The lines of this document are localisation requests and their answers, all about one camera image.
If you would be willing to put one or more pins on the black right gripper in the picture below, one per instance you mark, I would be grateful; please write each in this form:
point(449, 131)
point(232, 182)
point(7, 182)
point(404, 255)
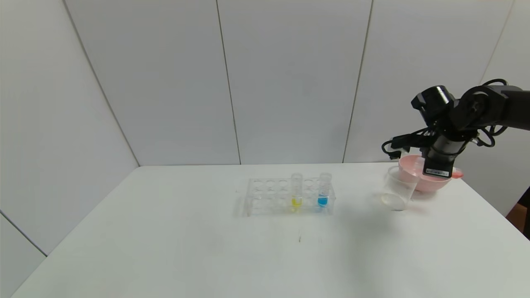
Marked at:
point(438, 168)

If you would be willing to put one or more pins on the test tube with blue pigment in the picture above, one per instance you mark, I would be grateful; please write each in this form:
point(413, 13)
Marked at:
point(322, 201)

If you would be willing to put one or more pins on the clear acrylic test tube rack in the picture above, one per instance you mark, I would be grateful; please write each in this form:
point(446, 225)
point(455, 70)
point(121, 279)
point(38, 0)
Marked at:
point(269, 203)

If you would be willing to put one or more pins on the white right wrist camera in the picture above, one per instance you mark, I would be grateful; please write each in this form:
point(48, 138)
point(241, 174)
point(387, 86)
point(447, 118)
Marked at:
point(401, 145)

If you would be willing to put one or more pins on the test tube with yellow pigment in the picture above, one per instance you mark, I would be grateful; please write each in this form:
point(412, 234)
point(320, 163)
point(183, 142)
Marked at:
point(296, 202)

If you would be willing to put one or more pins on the pink bowl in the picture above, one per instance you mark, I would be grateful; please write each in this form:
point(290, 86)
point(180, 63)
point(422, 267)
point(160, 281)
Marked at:
point(414, 165)

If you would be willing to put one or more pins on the clear plastic beaker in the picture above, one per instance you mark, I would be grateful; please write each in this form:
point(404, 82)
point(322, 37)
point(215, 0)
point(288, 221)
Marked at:
point(396, 190)

